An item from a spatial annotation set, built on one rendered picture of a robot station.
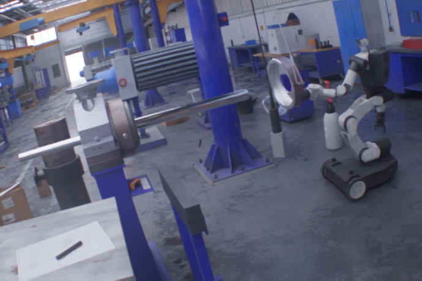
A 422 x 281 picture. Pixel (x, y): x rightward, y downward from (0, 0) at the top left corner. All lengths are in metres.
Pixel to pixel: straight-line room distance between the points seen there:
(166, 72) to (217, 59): 1.99
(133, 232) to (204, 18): 2.48
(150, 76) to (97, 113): 3.69
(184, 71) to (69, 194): 3.05
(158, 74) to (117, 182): 3.88
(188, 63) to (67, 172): 2.99
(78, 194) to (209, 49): 2.02
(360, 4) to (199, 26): 3.75
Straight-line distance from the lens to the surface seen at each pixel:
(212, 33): 3.95
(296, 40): 9.11
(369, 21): 7.00
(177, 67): 5.90
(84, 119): 2.15
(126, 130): 2.17
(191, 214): 1.60
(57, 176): 3.69
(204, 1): 3.96
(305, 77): 5.59
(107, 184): 2.07
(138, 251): 2.27
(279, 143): 1.78
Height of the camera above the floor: 1.55
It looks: 14 degrees down
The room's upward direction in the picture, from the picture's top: 12 degrees counter-clockwise
